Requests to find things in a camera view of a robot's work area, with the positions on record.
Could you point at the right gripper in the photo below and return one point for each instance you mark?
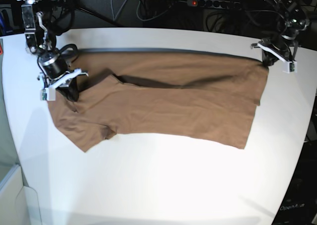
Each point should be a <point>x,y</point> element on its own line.
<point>65,84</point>

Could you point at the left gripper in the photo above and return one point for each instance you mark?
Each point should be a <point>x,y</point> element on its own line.
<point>274,50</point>

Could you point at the brown T-shirt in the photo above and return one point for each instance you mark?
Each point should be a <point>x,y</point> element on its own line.
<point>204,96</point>

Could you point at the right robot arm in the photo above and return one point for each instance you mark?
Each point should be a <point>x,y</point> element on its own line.
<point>44,21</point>

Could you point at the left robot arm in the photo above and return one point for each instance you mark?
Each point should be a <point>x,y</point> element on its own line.
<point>294,21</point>

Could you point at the black power strip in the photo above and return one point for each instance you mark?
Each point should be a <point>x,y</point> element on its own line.
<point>215,4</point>

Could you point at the white cabinet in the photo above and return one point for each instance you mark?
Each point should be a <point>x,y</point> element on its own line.
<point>18,203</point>

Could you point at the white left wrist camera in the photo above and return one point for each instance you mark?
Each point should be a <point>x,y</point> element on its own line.
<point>290,67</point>

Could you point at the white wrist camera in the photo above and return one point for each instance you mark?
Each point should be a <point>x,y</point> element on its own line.
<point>290,67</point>
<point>48,94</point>

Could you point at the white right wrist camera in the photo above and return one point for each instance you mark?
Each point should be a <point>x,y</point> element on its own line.
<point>48,94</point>

